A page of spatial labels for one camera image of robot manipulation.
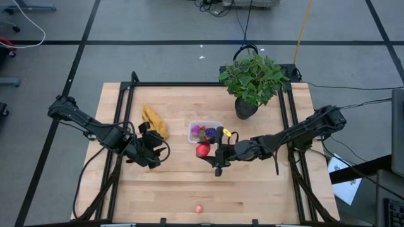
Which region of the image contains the yellow hanging cable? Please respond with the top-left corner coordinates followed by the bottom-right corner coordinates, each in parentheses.
top-left (293, 0), bottom-right (314, 66)

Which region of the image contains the long black floor cable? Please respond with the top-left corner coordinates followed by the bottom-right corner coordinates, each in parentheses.
top-left (299, 80), bottom-right (404, 91)

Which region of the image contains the grey desk foot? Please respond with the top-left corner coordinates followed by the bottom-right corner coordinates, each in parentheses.
top-left (0, 77), bottom-right (21, 88)
top-left (4, 0), bottom-right (57, 13)

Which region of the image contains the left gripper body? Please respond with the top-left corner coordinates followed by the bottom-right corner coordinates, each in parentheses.
top-left (126, 132), bottom-right (163, 170)

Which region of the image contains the grey equipment box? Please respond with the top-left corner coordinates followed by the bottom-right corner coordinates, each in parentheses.
top-left (222, 0), bottom-right (281, 9)

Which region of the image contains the red toy dragon fruit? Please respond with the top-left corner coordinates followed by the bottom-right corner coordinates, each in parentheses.
top-left (195, 143), bottom-right (211, 158)

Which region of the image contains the red floor object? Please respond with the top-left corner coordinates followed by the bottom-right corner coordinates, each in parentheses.
top-left (0, 36), bottom-right (16, 57)

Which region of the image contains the clear plastic container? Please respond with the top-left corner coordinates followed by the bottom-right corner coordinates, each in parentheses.
top-left (187, 120), bottom-right (224, 145)

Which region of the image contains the black table base cable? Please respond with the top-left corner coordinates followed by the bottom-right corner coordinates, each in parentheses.
top-left (72, 146), bottom-right (107, 220)

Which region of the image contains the black keyboard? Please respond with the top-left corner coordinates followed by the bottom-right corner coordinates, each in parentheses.
top-left (383, 197), bottom-right (404, 227)

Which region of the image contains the white floor cable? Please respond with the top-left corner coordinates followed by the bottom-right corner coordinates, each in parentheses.
top-left (0, 0), bottom-right (47, 50)

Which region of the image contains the white printed paper sheet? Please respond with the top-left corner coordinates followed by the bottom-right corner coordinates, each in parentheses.
top-left (327, 153), bottom-right (363, 206)

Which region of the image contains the yellow crumpled cloth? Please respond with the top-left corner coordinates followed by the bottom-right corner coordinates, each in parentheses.
top-left (141, 105), bottom-right (170, 140)

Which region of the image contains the black cable bundle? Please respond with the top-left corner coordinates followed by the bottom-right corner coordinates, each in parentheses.
top-left (194, 0), bottom-right (236, 18)

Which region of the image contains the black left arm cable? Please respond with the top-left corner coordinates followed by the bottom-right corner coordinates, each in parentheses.
top-left (119, 121), bottom-right (171, 163)

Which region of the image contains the green potted plant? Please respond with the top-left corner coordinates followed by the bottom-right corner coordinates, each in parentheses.
top-left (218, 54), bottom-right (290, 120)

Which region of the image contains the black coiled cable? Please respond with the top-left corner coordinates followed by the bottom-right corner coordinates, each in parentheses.
top-left (232, 0), bottom-right (259, 62)

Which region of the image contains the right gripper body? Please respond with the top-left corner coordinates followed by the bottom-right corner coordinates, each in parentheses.
top-left (215, 126), bottom-right (237, 177)

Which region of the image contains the black aluminium table frame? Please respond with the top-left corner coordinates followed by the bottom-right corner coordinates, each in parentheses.
top-left (71, 71), bottom-right (340, 225)

